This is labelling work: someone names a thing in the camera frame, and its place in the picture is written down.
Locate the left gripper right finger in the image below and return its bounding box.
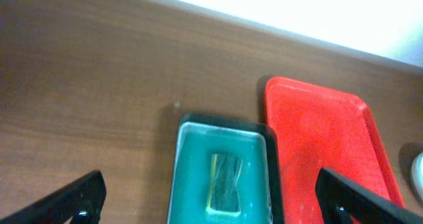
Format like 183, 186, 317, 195
315, 168, 422, 224

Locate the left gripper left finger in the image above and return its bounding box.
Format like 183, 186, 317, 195
1, 170, 106, 223

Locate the white plate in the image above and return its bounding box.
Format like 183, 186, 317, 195
410, 153, 423, 201

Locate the green yellow sponge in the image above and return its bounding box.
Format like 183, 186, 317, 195
206, 153, 243, 217

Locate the red plastic tray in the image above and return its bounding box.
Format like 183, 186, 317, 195
264, 77, 405, 223

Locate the dark green sponge tray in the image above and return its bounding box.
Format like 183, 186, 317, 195
167, 113, 285, 223

